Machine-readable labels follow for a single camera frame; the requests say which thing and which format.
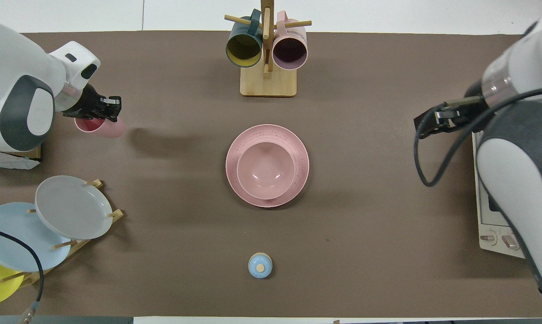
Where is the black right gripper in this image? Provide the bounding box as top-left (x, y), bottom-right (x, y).
top-left (413, 94), bottom-right (488, 140)

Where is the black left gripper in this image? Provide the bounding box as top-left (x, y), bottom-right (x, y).
top-left (63, 84), bottom-right (122, 123)

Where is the pink handleless cup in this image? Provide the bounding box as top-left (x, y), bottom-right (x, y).
top-left (74, 116), bottom-right (126, 139)

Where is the pink bowl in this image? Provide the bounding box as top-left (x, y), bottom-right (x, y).
top-left (236, 142), bottom-right (296, 200)

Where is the wooden shelf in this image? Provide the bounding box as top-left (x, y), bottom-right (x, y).
top-left (8, 145), bottom-right (42, 161)

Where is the brown table mat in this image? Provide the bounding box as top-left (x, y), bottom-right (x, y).
top-left (0, 31), bottom-right (542, 318)

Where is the gray plate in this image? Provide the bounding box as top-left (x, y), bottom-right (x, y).
top-left (35, 175), bottom-right (113, 240)

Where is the wooden plate rack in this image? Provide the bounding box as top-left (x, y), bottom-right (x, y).
top-left (1, 179), bottom-right (124, 289)

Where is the white toaster oven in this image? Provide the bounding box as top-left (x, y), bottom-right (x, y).
top-left (471, 130), bottom-right (529, 260)

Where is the patterned white paper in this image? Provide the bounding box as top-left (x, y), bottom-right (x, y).
top-left (0, 150), bottom-right (41, 171)

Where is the pink plate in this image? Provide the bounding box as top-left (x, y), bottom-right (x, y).
top-left (225, 124), bottom-right (310, 208)

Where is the dark teal mug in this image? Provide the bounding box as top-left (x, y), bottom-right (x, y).
top-left (225, 9), bottom-right (264, 68)

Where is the wooden mug tree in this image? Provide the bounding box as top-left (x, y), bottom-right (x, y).
top-left (224, 0), bottom-right (313, 98)

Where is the light pink mug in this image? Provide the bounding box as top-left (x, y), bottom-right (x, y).
top-left (272, 11), bottom-right (309, 71)

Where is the light blue plate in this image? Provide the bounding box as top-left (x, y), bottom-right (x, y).
top-left (0, 202), bottom-right (72, 272)

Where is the small blue knobbed lid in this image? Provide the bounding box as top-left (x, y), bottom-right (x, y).
top-left (248, 252), bottom-right (273, 279)

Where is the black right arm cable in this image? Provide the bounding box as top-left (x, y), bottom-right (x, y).
top-left (413, 87), bottom-right (542, 188)

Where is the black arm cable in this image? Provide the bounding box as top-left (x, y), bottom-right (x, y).
top-left (413, 87), bottom-right (542, 188)
top-left (0, 225), bottom-right (45, 324)

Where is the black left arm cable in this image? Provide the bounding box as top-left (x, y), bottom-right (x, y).
top-left (0, 225), bottom-right (45, 324)

